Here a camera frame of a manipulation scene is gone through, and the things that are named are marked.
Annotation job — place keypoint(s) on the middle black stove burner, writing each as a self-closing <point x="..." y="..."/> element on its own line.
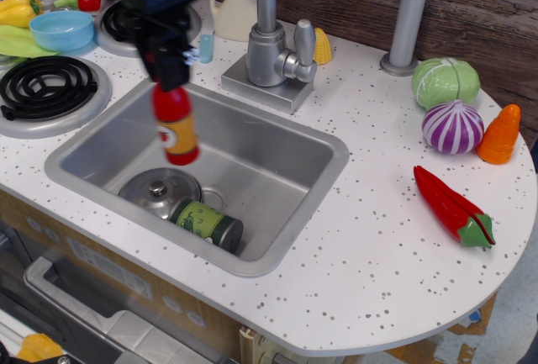
<point x="115" y="31"/>

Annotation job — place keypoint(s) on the orange toy carrot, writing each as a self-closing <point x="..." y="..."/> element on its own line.
<point x="500" y="137"/>

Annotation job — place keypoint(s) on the yellow toy bell pepper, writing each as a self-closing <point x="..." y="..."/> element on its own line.
<point x="19" y="13"/>

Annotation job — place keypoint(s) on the green toy cabbage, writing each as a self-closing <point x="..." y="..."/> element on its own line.
<point x="442" y="80"/>

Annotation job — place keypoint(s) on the light green toy leaf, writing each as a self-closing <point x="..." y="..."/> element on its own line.
<point x="16" y="41"/>

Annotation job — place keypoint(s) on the light blue toy handle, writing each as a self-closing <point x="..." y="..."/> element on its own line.
<point x="206" y="48"/>

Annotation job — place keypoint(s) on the green toy can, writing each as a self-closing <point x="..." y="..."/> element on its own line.
<point x="208" y="223"/>

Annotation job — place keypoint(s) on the purple toy onion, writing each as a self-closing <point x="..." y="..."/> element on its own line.
<point x="453" y="128"/>

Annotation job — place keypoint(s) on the grey oven door handle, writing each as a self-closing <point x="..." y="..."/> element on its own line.
<point x="138" y="340"/>

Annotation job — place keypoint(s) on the silver pot lid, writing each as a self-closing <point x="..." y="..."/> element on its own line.
<point x="159" y="190"/>

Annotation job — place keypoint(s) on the front black stove burner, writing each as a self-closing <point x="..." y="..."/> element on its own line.
<point x="51" y="95"/>

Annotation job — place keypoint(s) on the yellow toy under counter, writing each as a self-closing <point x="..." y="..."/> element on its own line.
<point x="38" y="347"/>

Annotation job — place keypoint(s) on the cream toy detergent jug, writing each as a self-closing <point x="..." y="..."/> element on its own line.
<point x="233" y="19"/>

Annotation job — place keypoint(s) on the light blue toy bowl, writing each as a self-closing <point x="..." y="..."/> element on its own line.
<point x="62" y="30"/>

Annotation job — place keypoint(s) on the grey toy sink basin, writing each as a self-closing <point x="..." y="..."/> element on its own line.
<point x="267" y="171"/>

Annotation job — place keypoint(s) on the yellow toy corn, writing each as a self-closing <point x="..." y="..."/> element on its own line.
<point x="323" y="51"/>

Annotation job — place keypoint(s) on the grey support pole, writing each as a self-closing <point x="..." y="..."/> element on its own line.
<point x="400" y="60"/>

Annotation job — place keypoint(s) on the red toy chili pepper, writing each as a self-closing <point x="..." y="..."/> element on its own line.
<point x="462" y="219"/>

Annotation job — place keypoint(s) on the silver toy faucet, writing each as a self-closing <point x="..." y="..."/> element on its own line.
<point x="270" y="73"/>

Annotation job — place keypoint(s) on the red toy sauce bottle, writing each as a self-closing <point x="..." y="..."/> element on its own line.
<point x="175" y="125"/>

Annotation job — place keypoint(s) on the black stove burner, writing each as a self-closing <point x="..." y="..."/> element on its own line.
<point x="51" y="95"/>
<point x="115" y="31"/>

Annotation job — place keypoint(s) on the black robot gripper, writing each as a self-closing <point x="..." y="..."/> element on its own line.
<point x="163" y="62"/>

